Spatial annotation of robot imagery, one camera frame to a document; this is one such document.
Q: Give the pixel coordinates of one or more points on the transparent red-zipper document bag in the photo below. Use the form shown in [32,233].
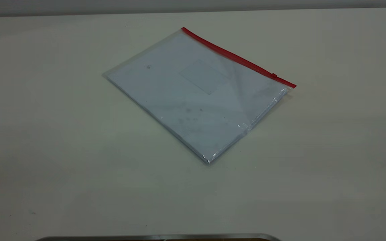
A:
[233,57]

